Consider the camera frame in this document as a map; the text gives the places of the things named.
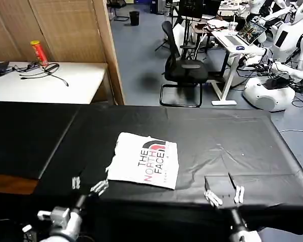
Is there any long black cable with plug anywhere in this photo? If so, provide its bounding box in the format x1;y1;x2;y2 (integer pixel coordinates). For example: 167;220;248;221
19;63;69;87

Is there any white standing desk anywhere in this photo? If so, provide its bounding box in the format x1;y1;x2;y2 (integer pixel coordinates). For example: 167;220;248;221
211;29;266;106

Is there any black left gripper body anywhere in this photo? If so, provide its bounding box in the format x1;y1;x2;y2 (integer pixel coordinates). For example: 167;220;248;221
74;193;92;213

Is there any white side table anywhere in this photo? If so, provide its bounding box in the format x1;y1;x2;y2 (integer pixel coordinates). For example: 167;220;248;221
0;62;109;104

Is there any white panel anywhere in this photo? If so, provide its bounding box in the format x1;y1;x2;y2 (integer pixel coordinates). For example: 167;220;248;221
172;24;187;61

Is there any black table cover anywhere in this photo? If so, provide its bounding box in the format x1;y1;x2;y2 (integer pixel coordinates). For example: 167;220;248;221
0;100;82;180

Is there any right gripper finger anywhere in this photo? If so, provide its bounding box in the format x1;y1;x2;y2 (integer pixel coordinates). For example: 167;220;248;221
204;175;223;208
227;171;245;204

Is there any wooden partition screen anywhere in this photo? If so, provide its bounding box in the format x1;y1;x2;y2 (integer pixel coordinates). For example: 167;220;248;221
0;0;126;105

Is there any white humanoid robot with base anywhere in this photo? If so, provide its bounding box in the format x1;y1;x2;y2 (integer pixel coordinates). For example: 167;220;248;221
242;0;303;112

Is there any brown wooden table edge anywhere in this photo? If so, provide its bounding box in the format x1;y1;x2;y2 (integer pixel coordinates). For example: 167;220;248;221
0;173;39;195

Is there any pile of clothes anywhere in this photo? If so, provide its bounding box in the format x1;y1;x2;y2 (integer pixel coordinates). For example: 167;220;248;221
206;19;230;29

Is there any black trash bin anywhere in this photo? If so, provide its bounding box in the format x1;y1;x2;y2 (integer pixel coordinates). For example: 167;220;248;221
129;11;140;26

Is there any black office chair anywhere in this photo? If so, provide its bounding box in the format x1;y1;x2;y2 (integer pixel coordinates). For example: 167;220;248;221
159;20;210;108

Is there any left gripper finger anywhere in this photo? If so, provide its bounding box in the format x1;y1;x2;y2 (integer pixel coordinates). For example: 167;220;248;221
89;178;110;197
70;175;81;190

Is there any clear cup with straw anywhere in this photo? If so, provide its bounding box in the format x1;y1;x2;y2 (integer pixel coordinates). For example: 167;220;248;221
228;15;239;35

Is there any open silver laptop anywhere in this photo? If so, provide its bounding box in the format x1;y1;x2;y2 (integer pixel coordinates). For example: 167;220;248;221
223;20;267;46

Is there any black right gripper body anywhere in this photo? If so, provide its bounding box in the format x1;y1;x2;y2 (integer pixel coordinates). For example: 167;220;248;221
228;206;246;227

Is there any red snack can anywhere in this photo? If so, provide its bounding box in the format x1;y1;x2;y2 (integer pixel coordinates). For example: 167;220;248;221
30;40;49;67

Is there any black monitor on stand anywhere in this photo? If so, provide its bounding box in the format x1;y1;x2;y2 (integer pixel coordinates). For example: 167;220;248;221
178;0;205;19

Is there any large black table cloth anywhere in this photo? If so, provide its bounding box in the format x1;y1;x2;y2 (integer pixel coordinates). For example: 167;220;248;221
0;103;303;242

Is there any white printed shirt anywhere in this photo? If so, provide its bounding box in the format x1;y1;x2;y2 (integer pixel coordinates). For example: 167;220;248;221
106;132;180;190

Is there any white floor cable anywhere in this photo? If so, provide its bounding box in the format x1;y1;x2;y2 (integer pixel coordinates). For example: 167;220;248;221
278;115;303;133

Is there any black cantilever chair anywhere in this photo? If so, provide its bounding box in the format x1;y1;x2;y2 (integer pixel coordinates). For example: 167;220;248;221
107;0;130;22

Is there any short black cable with adapter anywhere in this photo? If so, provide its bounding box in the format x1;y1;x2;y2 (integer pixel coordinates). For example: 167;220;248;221
12;63;41;74

